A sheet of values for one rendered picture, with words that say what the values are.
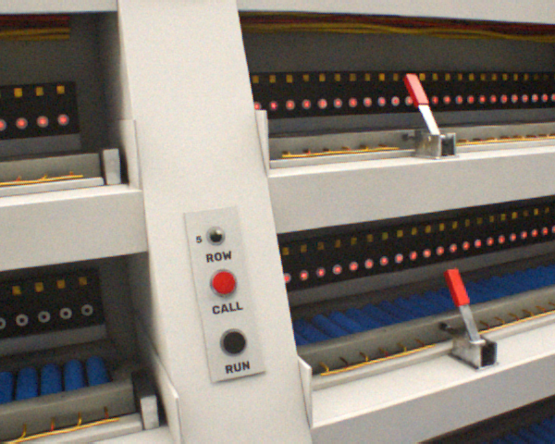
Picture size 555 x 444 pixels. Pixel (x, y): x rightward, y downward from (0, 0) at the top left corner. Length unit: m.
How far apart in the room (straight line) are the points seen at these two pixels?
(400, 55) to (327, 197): 0.38
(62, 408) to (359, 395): 0.24
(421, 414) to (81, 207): 0.31
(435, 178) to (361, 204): 0.08
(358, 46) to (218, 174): 0.39
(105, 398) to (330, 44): 0.50
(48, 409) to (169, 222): 0.17
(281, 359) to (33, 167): 0.25
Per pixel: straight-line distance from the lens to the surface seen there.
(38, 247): 0.40
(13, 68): 0.65
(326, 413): 0.45
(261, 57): 0.69
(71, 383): 0.50
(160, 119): 0.42
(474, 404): 0.52
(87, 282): 0.55
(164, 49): 0.44
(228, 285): 0.40
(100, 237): 0.40
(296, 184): 0.44
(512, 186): 0.57
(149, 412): 0.44
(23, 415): 0.46
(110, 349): 0.54
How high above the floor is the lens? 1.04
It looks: 6 degrees up
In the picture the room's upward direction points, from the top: 10 degrees counter-clockwise
